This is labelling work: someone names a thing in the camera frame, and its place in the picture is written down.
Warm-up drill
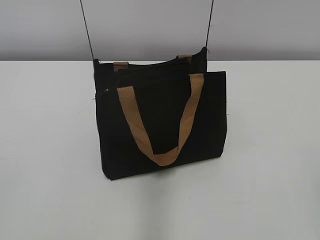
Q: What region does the black canvas tote bag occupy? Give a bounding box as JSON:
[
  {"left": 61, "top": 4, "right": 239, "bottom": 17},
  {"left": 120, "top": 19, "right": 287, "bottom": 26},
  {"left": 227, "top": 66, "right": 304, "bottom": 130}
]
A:
[{"left": 93, "top": 47, "right": 227, "bottom": 180}]

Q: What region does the tan front bag handle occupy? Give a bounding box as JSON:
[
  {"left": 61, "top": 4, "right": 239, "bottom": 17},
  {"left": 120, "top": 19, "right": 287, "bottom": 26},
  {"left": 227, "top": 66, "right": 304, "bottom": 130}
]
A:
[{"left": 117, "top": 73, "right": 205, "bottom": 166}]

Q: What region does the tan bag handle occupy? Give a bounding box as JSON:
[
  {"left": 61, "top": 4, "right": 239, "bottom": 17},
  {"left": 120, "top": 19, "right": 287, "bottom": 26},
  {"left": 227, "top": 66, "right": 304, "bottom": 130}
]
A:
[
  {"left": 113, "top": 54, "right": 192, "bottom": 72},
  {"left": 117, "top": 73, "right": 205, "bottom": 166}
]

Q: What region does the tan rear bag handle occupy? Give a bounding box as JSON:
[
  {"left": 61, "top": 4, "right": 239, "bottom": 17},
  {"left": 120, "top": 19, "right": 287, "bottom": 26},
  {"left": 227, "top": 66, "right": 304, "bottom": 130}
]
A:
[{"left": 113, "top": 54, "right": 192, "bottom": 72}]

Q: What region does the left black suspension cord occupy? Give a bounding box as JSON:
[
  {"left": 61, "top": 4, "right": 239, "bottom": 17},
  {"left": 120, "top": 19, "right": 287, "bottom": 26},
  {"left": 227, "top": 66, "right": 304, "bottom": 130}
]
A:
[{"left": 79, "top": 0, "right": 98, "bottom": 62}]

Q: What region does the black suspension cord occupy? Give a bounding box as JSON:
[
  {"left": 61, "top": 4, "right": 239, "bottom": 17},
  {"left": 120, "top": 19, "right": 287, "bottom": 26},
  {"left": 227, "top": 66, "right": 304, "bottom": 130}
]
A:
[
  {"left": 79, "top": 0, "right": 98, "bottom": 62},
  {"left": 204, "top": 0, "right": 215, "bottom": 49}
]

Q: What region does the right black suspension cord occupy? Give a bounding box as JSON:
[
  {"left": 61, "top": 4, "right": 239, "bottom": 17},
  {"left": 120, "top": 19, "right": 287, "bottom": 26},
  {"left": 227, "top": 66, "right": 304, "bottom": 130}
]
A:
[{"left": 204, "top": 0, "right": 215, "bottom": 49}]

